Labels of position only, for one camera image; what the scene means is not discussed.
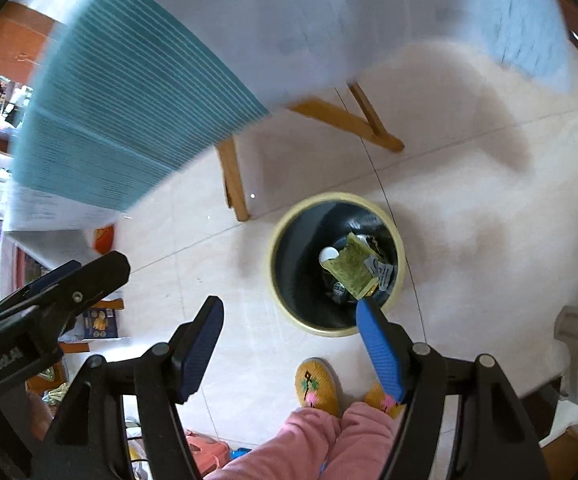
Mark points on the person's left leg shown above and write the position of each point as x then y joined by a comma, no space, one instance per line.
289,445

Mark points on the small white round lid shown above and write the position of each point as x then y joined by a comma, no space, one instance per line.
328,255

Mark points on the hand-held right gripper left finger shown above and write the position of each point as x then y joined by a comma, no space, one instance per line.
200,345

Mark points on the person's leg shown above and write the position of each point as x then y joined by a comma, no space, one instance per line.
289,445
364,435

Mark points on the dark round trash bin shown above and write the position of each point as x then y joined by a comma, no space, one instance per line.
299,270

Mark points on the pink plastic bag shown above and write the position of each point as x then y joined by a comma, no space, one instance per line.
205,450

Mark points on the yellow knitted slipper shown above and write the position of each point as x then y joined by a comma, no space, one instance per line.
316,385
381,400

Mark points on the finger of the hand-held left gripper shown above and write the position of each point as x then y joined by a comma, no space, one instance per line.
49,279
101,275

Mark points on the green yellow tea bag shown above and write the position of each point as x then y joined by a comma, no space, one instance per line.
354,265

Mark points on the wooden folding table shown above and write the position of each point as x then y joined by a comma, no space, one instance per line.
234,185

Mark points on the person's right leg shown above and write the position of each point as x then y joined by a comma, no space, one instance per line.
364,435

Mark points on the blue printed box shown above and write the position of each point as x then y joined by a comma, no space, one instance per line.
100,321

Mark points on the orange wooden cabinet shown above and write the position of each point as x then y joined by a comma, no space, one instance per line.
16,40

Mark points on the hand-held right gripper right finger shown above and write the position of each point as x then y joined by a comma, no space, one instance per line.
381,350

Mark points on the cloth covered side table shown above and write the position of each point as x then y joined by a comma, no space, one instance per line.
44,210

